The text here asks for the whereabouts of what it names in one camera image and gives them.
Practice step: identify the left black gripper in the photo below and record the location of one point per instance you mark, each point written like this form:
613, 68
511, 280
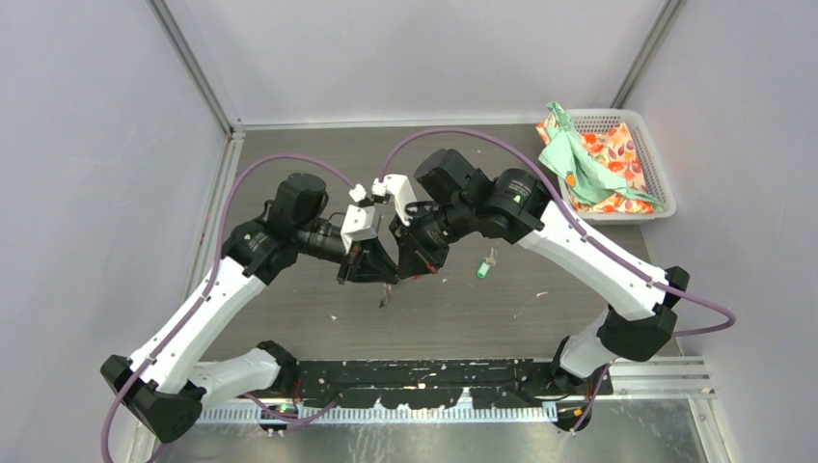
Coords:
369, 262

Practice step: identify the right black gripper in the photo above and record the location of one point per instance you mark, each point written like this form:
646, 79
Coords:
412, 261

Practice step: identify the red handled metal keyring holder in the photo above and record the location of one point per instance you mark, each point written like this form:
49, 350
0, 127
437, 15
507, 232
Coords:
389, 292

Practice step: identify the key with green tag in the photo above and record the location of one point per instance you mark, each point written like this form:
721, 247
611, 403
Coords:
488, 263

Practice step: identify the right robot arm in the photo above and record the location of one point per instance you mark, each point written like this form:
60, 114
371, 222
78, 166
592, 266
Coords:
448, 198

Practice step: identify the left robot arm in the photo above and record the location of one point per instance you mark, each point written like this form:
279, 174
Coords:
161, 383

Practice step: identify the green cloth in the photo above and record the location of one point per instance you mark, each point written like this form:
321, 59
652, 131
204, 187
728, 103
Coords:
575, 166

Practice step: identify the white plastic basket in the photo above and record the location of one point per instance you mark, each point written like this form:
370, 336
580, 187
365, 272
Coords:
598, 120

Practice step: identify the orange patterned cloth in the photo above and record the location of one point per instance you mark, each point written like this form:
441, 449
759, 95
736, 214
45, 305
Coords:
613, 153

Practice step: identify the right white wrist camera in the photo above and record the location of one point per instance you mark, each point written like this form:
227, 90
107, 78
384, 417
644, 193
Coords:
395, 189

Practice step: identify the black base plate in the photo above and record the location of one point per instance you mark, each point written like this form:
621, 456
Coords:
425, 384

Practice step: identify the white slotted cable duct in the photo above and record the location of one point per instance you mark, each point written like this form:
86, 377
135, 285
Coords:
462, 412

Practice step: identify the aluminium rail frame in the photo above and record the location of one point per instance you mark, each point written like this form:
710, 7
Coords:
660, 377

